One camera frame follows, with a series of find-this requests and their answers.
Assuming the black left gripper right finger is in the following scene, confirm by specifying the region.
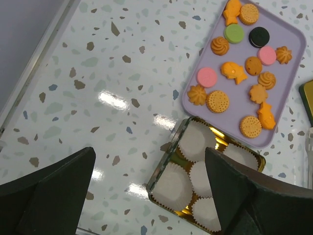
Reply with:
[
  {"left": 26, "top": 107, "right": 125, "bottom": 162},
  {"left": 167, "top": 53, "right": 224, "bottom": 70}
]
[{"left": 205, "top": 147, "right": 313, "bottom": 235}]

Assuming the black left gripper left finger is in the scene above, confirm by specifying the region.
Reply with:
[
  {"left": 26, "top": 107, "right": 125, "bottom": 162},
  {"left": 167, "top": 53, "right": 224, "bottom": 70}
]
[{"left": 0, "top": 147, "right": 96, "bottom": 235}]

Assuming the orange fish cookie bottom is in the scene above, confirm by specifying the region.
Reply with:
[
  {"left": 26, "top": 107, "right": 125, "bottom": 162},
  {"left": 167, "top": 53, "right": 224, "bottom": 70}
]
[{"left": 257, "top": 102, "right": 276, "bottom": 130}]

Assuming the orange fish cookie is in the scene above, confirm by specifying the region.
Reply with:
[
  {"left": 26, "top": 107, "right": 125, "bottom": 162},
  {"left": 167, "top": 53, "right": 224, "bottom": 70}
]
[
  {"left": 257, "top": 102, "right": 276, "bottom": 130},
  {"left": 221, "top": 62, "right": 248, "bottom": 85},
  {"left": 223, "top": 0, "right": 241, "bottom": 26}
]

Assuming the round dotted cracker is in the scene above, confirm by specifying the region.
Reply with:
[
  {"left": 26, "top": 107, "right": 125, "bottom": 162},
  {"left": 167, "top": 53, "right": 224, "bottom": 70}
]
[
  {"left": 240, "top": 116, "right": 262, "bottom": 139},
  {"left": 206, "top": 90, "right": 230, "bottom": 113},
  {"left": 239, "top": 3, "right": 259, "bottom": 25}
]

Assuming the orange flower cookie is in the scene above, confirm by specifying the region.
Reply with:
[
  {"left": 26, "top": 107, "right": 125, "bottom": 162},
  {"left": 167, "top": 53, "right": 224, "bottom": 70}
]
[{"left": 249, "top": 84, "right": 268, "bottom": 104}]

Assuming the orange swirl cookie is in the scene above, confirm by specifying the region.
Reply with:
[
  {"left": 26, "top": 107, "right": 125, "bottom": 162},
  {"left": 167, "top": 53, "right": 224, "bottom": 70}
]
[
  {"left": 210, "top": 36, "right": 229, "bottom": 56},
  {"left": 258, "top": 71, "right": 276, "bottom": 90}
]

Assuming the gold tin lid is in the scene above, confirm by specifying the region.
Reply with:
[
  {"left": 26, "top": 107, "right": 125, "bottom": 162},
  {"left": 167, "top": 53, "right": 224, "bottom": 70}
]
[{"left": 298, "top": 80, "right": 313, "bottom": 127}]

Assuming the white paper cup top-right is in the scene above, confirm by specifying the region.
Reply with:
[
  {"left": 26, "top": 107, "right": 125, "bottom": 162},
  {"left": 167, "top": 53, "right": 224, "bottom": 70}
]
[{"left": 223, "top": 143, "right": 258, "bottom": 170}]

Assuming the white paper cup bottom-right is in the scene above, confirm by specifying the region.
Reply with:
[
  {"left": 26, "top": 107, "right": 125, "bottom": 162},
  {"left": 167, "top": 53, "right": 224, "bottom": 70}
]
[{"left": 192, "top": 197, "right": 221, "bottom": 232}]

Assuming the white paper cup centre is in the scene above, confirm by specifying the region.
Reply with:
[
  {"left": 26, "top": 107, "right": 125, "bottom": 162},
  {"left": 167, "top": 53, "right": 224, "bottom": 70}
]
[{"left": 189, "top": 161, "right": 212, "bottom": 198}]

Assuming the gold cookie tin box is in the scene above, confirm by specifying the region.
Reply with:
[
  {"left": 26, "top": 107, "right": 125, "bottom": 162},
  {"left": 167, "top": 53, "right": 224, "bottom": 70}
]
[{"left": 146, "top": 117, "right": 266, "bottom": 235}]

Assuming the round dotted cracker bottom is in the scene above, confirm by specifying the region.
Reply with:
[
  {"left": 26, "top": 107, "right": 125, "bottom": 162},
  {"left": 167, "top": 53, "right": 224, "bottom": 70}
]
[{"left": 240, "top": 116, "right": 262, "bottom": 139}]

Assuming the white paper cup bottom-left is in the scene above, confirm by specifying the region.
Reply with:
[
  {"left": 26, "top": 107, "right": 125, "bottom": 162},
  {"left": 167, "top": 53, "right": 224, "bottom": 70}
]
[{"left": 152, "top": 163, "right": 193, "bottom": 211}]

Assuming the white paper cup top-left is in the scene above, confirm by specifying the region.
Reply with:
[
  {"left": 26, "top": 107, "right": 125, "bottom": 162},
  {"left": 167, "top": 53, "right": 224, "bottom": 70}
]
[{"left": 179, "top": 120, "right": 216, "bottom": 162}]

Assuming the orange rosette cookie left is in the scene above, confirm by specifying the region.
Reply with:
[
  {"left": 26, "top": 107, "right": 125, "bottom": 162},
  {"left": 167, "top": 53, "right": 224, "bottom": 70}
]
[{"left": 187, "top": 84, "right": 207, "bottom": 106}]

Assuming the orange rosette cookie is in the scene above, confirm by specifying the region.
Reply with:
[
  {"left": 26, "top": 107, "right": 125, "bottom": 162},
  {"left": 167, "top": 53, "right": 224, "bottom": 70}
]
[
  {"left": 275, "top": 46, "right": 292, "bottom": 64},
  {"left": 187, "top": 84, "right": 207, "bottom": 106}
]

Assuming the lilac plastic tray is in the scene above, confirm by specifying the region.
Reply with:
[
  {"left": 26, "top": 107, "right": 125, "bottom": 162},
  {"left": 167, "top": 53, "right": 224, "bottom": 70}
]
[{"left": 182, "top": 0, "right": 307, "bottom": 148}]

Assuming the pink round cookie left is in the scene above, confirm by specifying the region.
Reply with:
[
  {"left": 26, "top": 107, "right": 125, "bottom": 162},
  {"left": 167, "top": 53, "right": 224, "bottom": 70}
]
[{"left": 197, "top": 67, "right": 218, "bottom": 88}]

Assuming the pink round cookie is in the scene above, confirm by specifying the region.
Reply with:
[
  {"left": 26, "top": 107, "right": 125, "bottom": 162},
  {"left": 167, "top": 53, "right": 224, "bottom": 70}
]
[
  {"left": 197, "top": 67, "right": 218, "bottom": 88},
  {"left": 257, "top": 46, "right": 276, "bottom": 66}
]

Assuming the brown chip cookie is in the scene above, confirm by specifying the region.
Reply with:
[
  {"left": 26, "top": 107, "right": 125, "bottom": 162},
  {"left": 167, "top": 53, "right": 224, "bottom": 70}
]
[{"left": 245, "top": 56, "right": 263, "bottom": 76}]

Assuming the pink round cookie right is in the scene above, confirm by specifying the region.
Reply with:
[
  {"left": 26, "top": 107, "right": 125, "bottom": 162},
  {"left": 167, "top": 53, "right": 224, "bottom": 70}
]
[{"left": 257, "top": 46, "right": 276, "bottom": 66}]

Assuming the orange rosette cookie right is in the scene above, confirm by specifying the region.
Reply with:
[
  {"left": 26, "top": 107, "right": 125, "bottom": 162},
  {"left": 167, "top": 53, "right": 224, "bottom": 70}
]
[{"left": 275, "top": 46, "right": 292, "bottom": 64}]

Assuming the black sandwich cookie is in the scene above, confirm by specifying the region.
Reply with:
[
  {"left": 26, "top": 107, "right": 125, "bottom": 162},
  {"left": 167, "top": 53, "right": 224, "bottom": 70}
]
[{"left": 248, "top": 26, "right": 270, "bottom": 48}]

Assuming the green round cookie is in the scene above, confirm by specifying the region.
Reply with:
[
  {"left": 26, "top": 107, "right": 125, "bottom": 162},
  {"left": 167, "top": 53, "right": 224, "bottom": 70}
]
[{"left": 224, "top": 24, "right": 245, "bottom": 44}]

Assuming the round dotted cracker top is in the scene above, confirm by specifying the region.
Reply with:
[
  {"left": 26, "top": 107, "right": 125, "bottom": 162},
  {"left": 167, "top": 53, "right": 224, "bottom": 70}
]
[{"left": 239, "top": 3, "right": 259, "bottom": 25}]

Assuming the orange fish cookie top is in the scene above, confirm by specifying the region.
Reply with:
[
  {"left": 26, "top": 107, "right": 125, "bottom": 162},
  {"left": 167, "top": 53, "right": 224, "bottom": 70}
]
[{"left": 223, "top": 0, "right": 241, "bottom": 26}]

